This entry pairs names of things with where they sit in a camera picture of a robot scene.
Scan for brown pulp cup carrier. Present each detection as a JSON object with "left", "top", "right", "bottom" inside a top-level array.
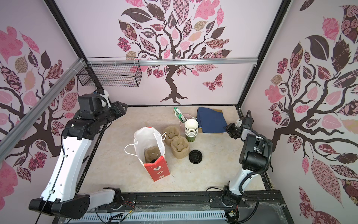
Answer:
[{"left": 164, "top": 126, "right": 190, "bottom": 159}]

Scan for brown cardboard box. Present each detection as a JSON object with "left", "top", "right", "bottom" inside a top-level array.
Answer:
[{"left": 196, "top": 108, "right": 223, "bottom": 133}]

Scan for stack of paper cups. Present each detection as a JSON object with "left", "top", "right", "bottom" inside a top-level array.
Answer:
[{"left": 185, "top": 119, "right": 199, "bottom": 142}]

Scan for single pulp cup carrier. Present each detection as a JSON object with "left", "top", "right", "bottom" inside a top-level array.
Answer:
[{"left": 145, "top": 146, "right": 161, "bottom": 163}]

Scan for dark blue napkin stack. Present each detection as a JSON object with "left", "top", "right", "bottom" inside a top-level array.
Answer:
[{"left": 197, "top": 107, "right": 227, "bottom": 134}]

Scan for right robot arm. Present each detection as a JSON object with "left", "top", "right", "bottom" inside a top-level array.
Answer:
[{"left": 222, "top": 109, "right": 274, "bottom": 204}]

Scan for aluminium rail left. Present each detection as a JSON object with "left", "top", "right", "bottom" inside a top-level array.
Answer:
[{"left": 1, "top": 58, "right": 86, "bottom": 161}]

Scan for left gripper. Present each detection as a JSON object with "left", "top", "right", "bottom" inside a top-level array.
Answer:
[{"left": 95, "top": 101, "right": 128, "bottom": 126}]

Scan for aluminium rail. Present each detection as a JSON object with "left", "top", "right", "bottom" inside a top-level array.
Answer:
[
  {"left": 1, "top": 58, "right": 86, "bottom": 161},
  {"left": 87, "top": 57, "right": 258, "bottom": 66}
]

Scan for black wire basket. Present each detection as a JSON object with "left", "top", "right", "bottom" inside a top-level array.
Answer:
[{"left": 77, "top": 56, "right": 142, "bottom": 88}]

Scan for pink straw holder cup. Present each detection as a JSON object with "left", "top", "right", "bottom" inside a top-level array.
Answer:
[{"left": 180, "top": 113, "right": 196, "bottom": 132}]

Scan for green wrapped straw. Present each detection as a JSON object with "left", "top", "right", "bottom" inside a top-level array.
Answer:
[{"left": 173, "top": 107, "right": 186, "bottom": 123}]

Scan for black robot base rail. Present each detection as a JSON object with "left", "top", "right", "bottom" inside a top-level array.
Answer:
[{"left": 98, "top": 190, "right": 284, "bottom": 212}]

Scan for white slotted cable duct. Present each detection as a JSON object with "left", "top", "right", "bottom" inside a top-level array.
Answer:
[{"left": 59, "top": 211, "right": 226, "bottom": 224}]

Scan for red and white paper bag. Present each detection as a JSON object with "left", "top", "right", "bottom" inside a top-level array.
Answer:
[{"left": 126, "top": 127, "right": 170, "bottom": 182}]

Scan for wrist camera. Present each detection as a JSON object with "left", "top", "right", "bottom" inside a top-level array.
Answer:
[
  {"left": 235, "top": 119, "right": 247, "bottom": 129},
  {"left": 96, "top": 89, "right": 111, "bottom": 107}
]

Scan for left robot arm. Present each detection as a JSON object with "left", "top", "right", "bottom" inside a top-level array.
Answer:
[{"left": 29, "top": 93, "right": 128, "bottom": 219}]

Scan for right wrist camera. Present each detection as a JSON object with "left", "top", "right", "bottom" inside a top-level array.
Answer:
[{"left": 235, "top": 119, "right": 247, "bottom": 129}]

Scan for aluminium rail back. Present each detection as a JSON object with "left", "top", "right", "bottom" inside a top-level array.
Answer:
[{"left": 87, "top": 57, "right": 258, "bottom": 66}]

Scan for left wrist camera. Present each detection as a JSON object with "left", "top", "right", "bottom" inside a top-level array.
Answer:
[{"left": 96, "top": 89, "right": 111, "bottom": 107}]

